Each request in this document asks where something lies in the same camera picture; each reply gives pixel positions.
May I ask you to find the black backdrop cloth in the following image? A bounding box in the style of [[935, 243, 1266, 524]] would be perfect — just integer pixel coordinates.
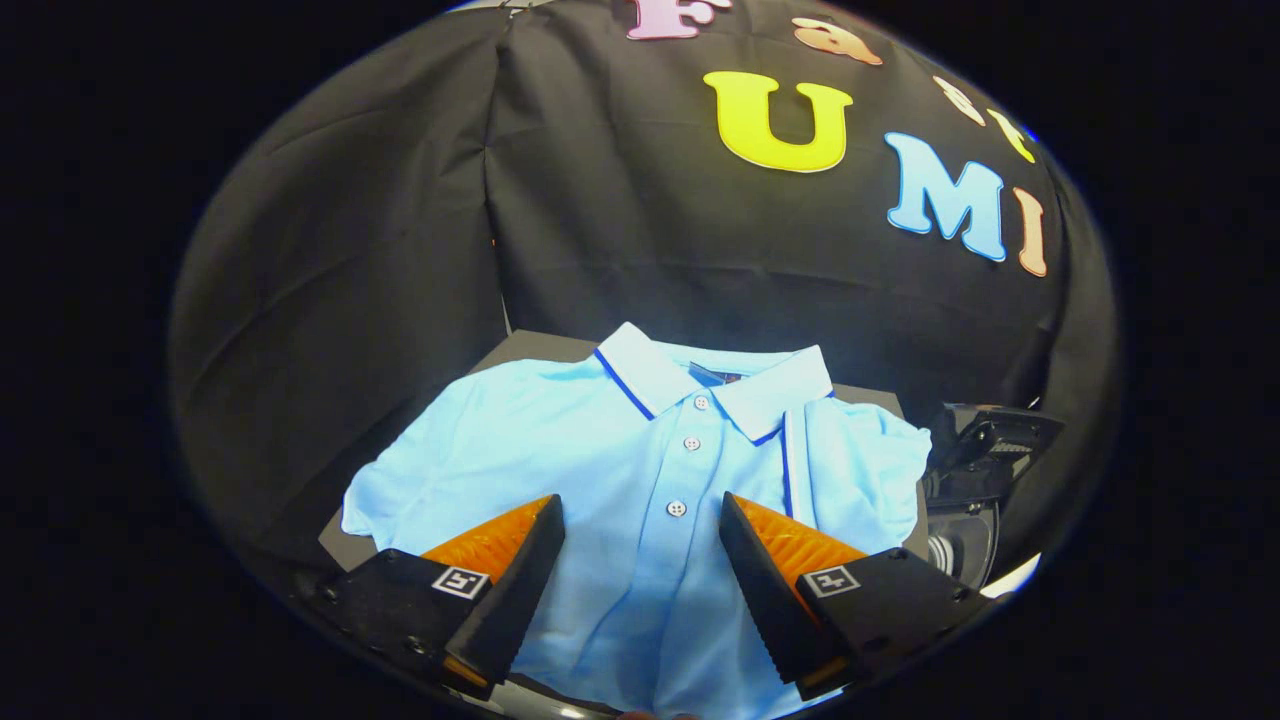
[[168, 0, 1121, 591]]

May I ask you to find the dark grey cabinet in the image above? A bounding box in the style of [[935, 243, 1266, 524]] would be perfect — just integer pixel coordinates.
[[317, 329, 933, 573]]

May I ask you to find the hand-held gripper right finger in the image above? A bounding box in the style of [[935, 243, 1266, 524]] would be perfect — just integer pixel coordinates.
[[718, 491, 993, 703]]

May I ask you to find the white flat sheet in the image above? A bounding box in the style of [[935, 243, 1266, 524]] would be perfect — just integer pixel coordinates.
[[980, 553, 1042, 599]]

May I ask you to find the light blue polo shirt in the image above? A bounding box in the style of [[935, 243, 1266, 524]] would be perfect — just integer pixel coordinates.
[[340, 321, 934, 720]]

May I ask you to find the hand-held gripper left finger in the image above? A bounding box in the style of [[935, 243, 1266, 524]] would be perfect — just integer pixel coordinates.
[[308, 493, 567, 701]]

